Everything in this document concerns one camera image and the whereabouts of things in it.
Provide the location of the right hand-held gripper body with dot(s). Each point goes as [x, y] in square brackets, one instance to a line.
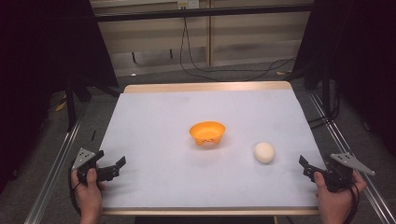
[342, 169]

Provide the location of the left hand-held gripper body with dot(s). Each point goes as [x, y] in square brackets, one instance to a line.
[83, 158]

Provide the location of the white round ball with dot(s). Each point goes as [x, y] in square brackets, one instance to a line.
[264, 152]

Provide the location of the orange plastic bowl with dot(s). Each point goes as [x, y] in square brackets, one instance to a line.
[207, 132]

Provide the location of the person's left hand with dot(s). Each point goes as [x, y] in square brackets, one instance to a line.
[88, 196]

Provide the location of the person's right hand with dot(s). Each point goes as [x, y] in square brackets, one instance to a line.
[336, 203]

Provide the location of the black metal stand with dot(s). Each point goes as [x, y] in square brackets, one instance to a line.
[326, 90]
[71, 105]

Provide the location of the white table mat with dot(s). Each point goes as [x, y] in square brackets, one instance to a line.
[199, 174]

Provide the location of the black curtain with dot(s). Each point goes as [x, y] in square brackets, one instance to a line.
[34, 77]
[361, 62]

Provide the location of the black horizontal bar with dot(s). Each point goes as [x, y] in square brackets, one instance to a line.
[202, 13]

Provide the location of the aluminium rail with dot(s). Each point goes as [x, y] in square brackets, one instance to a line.
[53, 174]
[348, 149]

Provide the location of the white wall socket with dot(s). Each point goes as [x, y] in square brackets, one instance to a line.
[188, 3]

